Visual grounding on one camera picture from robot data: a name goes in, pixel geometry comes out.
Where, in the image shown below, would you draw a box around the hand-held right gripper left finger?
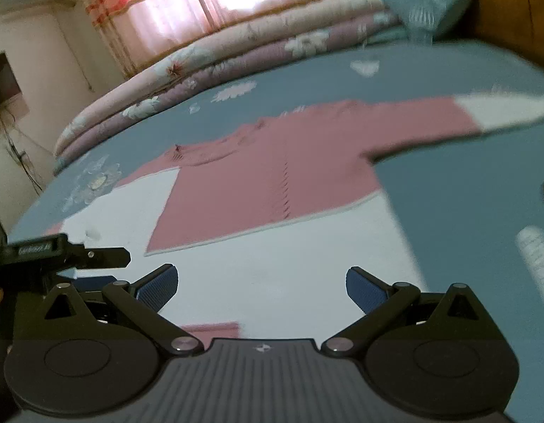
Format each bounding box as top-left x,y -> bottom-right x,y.
43,263 -> 201,356

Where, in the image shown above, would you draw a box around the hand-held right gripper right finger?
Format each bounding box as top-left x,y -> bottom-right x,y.
321,266 -> 481,356

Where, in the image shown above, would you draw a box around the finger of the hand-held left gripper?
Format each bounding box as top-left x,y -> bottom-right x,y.
67,242 -> 132,269
56,269 -> 118,292

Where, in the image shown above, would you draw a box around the pink and white sweater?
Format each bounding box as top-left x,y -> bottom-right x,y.
62,94 -> 544,353

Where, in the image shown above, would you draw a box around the folded floral quilt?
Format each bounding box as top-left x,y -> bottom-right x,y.
54,0 -> 407,174

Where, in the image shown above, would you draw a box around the pink striped curtain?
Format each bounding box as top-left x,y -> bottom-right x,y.
75,0 -> 343,78

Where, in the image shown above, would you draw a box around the wooden bed headboard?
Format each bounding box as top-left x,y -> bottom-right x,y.
468,0 -> 544,75

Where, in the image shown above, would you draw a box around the black television cables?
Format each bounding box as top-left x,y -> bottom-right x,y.
0,112 -> 45,195

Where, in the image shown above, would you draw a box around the wall television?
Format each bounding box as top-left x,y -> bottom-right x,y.
0,52 -> 23,113

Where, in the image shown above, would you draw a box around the thin white wall wire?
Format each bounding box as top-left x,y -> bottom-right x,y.
56,13 -> 95,94

